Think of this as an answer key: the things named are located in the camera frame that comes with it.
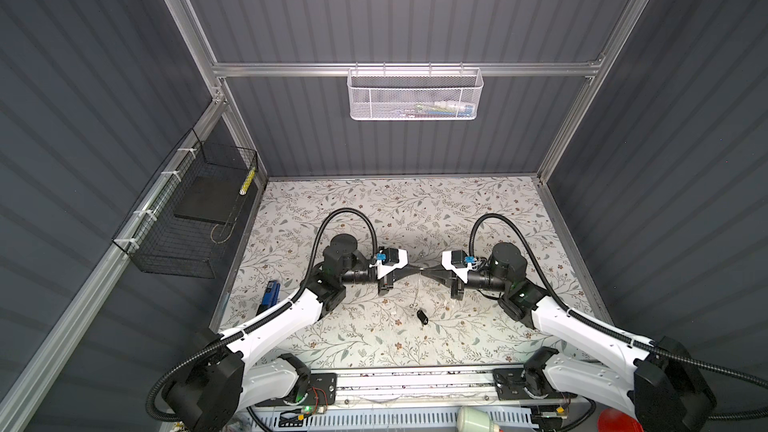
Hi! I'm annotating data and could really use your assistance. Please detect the left black corrugated cable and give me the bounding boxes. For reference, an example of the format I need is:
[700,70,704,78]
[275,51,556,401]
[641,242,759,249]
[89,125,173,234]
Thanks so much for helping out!
[145,207,379,422]

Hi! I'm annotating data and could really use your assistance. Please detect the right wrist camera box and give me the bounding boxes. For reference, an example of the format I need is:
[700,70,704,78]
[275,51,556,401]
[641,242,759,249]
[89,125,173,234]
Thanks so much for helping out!
[441,250,477,284]

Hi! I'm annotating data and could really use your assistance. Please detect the right black corrugated cable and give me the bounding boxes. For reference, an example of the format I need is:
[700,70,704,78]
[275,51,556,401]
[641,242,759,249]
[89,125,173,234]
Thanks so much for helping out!
[469,212,768,421]

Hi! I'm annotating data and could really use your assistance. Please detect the perforated metal ring disc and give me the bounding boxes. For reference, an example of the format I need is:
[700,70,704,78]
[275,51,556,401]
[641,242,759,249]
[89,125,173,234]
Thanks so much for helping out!
[411,266,423,312]

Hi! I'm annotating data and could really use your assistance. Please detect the white wire mesh basket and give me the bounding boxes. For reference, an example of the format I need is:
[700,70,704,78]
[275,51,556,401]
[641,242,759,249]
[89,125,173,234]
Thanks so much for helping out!
[346,67,484,121]

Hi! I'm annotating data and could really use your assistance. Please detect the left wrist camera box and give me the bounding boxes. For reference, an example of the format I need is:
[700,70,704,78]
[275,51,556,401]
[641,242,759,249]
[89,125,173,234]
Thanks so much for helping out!
[373,248,409,280]

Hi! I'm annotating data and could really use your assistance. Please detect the black corrugated cable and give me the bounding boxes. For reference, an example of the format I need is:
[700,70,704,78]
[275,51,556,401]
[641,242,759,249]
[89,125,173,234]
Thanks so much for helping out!
[469,212,768,421]
[145,207,379,422]

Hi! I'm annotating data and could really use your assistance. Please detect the yellow marker pen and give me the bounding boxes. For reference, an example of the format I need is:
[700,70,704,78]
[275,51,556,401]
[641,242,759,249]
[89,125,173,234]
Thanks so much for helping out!
[239,167,256,196]

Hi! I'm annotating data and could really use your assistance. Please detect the black head key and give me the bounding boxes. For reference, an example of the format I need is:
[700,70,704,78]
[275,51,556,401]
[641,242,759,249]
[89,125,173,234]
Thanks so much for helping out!
[416,309,429,326]

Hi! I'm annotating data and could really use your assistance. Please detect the black wire wall basket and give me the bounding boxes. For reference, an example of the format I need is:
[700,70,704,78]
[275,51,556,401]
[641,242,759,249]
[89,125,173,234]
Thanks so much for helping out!
[113,131,259,279]

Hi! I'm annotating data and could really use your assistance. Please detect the white slotted cable duct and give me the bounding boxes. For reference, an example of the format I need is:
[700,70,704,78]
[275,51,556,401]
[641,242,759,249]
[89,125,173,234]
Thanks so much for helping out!
[255,406,540,431]

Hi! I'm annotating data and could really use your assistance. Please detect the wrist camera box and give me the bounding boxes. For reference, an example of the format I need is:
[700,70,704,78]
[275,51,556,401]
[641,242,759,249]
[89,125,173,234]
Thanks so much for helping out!
[373,248,409,280]
[441,250,477,284]

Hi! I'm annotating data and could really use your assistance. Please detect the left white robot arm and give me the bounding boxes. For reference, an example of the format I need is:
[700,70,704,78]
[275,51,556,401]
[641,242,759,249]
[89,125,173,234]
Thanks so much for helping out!
[146,234,421,431]

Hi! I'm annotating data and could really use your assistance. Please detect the black foam pad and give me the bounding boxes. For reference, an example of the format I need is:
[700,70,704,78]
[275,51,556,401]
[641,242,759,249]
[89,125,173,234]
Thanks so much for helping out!
[174,176,244,225]

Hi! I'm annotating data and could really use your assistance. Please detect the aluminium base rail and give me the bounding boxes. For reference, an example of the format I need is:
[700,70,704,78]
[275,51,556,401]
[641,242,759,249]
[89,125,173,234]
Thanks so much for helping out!
[251,363,619,412]

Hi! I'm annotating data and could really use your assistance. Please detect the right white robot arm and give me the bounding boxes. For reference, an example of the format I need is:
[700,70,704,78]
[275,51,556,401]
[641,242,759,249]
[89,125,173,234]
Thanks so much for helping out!
[422,242,716,431]

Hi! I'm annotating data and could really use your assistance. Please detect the blue object at table edge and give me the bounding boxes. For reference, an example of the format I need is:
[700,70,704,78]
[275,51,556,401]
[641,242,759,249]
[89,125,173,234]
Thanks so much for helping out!
[257,280,281,314]

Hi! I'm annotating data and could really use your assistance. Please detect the pale green plastic object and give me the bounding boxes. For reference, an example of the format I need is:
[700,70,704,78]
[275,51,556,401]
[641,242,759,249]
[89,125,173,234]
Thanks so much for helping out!
[456,406,501,432]

